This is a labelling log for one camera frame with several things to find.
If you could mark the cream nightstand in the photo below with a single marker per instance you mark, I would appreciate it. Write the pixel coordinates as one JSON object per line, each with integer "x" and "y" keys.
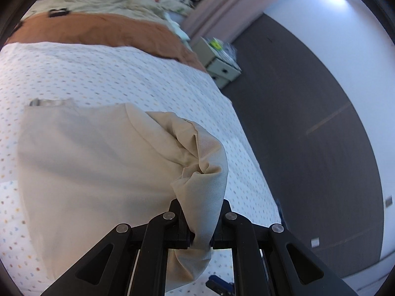
{"x": 222, "y": 71}

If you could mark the wall socket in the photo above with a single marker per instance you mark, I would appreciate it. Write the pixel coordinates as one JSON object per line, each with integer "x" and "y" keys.
{"x": 389, "y": 201}

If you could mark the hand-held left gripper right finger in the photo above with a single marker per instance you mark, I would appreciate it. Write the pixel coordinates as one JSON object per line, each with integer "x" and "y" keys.
{"x": 223, "y": 228}

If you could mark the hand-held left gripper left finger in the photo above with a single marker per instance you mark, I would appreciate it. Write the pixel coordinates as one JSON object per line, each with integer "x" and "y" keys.
{"x": 177, "y": 222}

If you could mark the orange-brown blanket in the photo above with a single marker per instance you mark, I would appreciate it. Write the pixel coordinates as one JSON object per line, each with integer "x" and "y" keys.
{"x": 108, "y": 30}

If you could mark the yellow-green packet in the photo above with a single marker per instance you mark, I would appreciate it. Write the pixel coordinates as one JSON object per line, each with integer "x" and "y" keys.
{"x": 216, "y": 43}

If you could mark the pink curtain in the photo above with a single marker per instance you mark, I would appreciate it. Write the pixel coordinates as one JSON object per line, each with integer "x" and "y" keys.
{"x": 234, "y": 3}

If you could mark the large beige garment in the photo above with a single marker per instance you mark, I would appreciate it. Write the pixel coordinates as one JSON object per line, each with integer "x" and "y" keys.
{"x": 92, "y": 160}

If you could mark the black fabric tag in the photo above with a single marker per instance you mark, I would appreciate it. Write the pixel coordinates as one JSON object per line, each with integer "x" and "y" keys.
{"x": 58, "y": 13}

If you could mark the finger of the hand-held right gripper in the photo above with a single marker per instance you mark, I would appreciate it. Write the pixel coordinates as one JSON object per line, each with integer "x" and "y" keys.
{"x": 219, "y": 283}

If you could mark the pale green cloth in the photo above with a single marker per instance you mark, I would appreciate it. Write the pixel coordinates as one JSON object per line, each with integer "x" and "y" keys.
{"x": 179, "y": 27}

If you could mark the white dotted bed sheet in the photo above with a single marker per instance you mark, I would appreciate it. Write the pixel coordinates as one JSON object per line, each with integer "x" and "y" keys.
{"x": 123, "y": 77}

